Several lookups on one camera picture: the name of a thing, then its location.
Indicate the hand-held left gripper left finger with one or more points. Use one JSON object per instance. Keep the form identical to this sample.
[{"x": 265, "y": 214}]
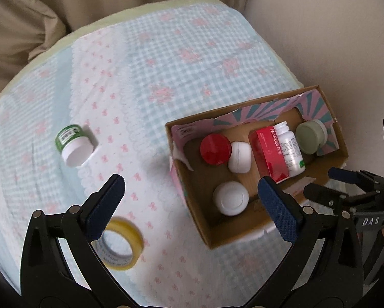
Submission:
[{"x": 105, "y": 208}]

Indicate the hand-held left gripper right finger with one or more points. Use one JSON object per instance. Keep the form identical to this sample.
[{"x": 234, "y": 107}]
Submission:
[{"x": 277, "y": 211}]

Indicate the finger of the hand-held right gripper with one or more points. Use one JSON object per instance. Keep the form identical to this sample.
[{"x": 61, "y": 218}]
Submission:
[
  {"x": 342, "y": 175},
  {"x": 323, "y": 195}
]

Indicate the yellow tape roll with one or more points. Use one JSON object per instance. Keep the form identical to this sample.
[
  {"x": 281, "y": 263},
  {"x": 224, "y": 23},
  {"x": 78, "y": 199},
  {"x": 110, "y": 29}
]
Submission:
[{"x": 127, "y": 231}]

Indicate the white round jar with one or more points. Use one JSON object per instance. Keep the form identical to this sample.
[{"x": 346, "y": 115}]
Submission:
[{"x": 230, "y": 198}]

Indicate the sage green and white jar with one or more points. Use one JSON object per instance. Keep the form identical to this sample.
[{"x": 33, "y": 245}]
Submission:
[{"x": 309, "y": 136}]

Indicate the white plastic bottle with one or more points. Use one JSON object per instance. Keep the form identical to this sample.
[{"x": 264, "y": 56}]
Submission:
[{"x": 291, "y": 154}]

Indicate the red carton box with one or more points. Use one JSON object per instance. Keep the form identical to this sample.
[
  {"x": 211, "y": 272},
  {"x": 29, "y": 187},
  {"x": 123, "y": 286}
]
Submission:
[{"x": 270, "y": 157}]

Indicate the white earbuds case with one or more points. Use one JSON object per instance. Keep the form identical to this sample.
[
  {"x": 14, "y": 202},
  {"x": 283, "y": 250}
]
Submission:
[{"x": 240, "y": 158}]

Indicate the red lidded silver jar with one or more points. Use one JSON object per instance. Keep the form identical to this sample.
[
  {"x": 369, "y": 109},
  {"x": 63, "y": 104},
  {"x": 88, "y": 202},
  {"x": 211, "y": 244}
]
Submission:
[{"x": 215, "y": 149}]

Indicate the patterned cardboard box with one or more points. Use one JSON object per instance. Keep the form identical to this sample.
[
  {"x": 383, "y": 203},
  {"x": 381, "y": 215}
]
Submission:
[{"x": 196, "y": 170}]

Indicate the blue pink patterned blanket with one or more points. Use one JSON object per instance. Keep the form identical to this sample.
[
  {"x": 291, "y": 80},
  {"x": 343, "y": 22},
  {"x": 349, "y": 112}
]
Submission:
[{"x": 147, "y": 70}]

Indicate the pale green bed sheet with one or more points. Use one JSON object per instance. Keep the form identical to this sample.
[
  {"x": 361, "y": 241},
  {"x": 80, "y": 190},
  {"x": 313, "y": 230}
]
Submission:
[{"x": 60, "y": 43}]

